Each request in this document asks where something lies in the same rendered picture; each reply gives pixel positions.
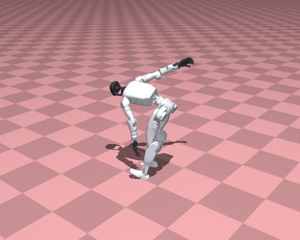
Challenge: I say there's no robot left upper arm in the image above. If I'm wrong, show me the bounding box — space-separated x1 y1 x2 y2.
120 96 137 126

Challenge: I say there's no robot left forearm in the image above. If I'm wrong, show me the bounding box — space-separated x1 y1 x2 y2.
127 120 138 143

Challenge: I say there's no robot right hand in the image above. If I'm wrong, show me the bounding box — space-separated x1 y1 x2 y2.
173 57 194 69

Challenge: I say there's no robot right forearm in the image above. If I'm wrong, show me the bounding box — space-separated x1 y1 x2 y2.
157 64 179 76

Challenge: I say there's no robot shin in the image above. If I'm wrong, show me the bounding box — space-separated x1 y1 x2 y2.
153 134 167 161
142 142 158 176

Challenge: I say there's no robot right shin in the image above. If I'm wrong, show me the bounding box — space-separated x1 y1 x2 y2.
153 134 167 161

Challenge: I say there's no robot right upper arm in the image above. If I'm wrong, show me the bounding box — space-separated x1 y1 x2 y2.
135 71 162 83

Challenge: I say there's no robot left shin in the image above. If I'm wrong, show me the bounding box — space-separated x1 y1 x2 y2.
142 142 158 176

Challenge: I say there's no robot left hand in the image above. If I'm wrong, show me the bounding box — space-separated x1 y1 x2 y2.
132 140 141 157

